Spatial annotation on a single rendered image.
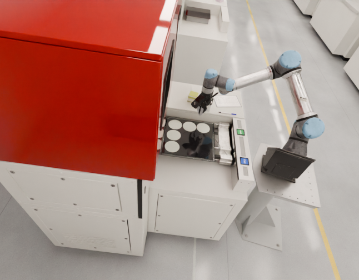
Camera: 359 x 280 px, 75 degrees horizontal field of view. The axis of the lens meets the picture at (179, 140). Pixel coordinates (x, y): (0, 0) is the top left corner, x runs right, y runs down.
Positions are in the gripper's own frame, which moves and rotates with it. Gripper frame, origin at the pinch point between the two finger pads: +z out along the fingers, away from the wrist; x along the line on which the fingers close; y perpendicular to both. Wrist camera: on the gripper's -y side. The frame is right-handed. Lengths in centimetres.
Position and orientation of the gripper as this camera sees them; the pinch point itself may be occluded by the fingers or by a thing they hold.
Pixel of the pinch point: (199, 114)
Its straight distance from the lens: 171.1
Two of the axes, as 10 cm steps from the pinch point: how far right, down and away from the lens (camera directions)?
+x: -6.4, -6.2, 4.5
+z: -1.2, 6.6, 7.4
